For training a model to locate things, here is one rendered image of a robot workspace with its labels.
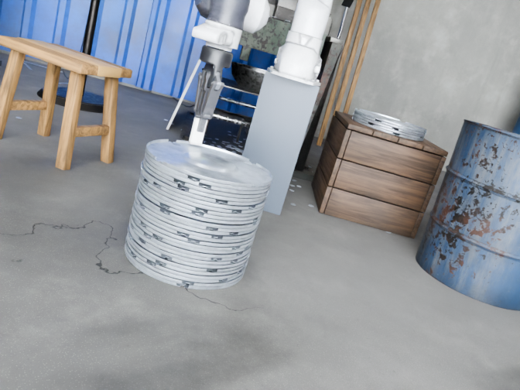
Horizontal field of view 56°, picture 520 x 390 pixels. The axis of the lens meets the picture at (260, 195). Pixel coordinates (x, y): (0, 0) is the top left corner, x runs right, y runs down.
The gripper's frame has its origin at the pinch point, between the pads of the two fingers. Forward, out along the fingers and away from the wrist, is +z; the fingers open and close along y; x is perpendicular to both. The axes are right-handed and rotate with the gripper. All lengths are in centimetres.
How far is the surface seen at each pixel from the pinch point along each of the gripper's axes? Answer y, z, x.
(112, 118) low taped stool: 55, 13, 11
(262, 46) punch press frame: 92, -23, -52
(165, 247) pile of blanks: -24.5, 20.3, 9.4
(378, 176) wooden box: 23, 9, -80
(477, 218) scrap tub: -21, 6, -81
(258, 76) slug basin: 99, -10, -57
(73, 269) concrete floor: -21.6, 28.2, 26.1
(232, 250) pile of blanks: -26.8, 18.7, -4.6
